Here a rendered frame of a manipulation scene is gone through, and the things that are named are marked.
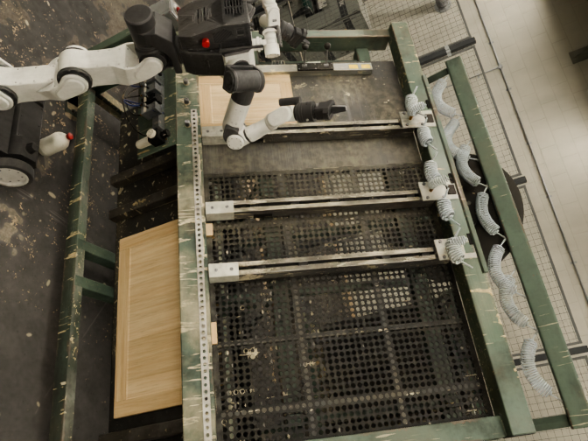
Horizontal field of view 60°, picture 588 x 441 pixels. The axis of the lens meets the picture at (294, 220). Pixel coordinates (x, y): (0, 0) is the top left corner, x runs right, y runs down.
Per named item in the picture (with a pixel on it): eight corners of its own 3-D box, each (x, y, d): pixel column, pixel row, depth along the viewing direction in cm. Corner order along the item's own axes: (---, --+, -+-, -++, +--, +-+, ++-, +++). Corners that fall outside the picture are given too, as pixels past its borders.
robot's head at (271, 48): (259, 55, 217) (280, 52, 217) (256, 31, 216) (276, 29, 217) (260, 59, 223) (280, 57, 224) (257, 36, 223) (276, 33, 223)
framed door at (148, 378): (122, 241, 271) (119, 239, 269) (208, 210, 253) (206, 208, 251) (116, 418, 231) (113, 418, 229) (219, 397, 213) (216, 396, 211)
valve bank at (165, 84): (120, 66, 261) (157, 47, 253) (139, 82, 273) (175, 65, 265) (117, 145, 239) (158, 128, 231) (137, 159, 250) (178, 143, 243)
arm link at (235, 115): (215, 144, 224) (228, 103, 209) (220, 128, 233) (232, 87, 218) (241, 152, 226) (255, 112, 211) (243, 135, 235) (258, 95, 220)
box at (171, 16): (141, 10, 262) (170, -5, 256) (157, 25, 272) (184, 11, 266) (141, 26, 256) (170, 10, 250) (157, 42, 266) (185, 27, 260)
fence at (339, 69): (198, 72, 271) (197, 66, 268) (369, 67, 285) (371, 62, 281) (198, 79, 269) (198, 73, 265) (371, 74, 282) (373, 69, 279)
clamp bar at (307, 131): (201, 132, 253) (199, 100, 232) (427, 122, 270) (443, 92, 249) (202, 148, 248) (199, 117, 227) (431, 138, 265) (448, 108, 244)
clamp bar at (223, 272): (208, 266, 220) (206, 242, 199) (465, 246, 237) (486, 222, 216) (210, 287, 216) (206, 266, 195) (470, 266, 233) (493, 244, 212)
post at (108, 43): (39, 73, 287) (145, 17, 263) (48, 80, 292) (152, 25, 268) (38, 81, 285) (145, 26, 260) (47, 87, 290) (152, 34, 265)
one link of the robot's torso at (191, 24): (169, 45, 193) (262, 34, 194) (168, -16, 208) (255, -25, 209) (186, 97, 219) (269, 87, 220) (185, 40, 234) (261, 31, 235)
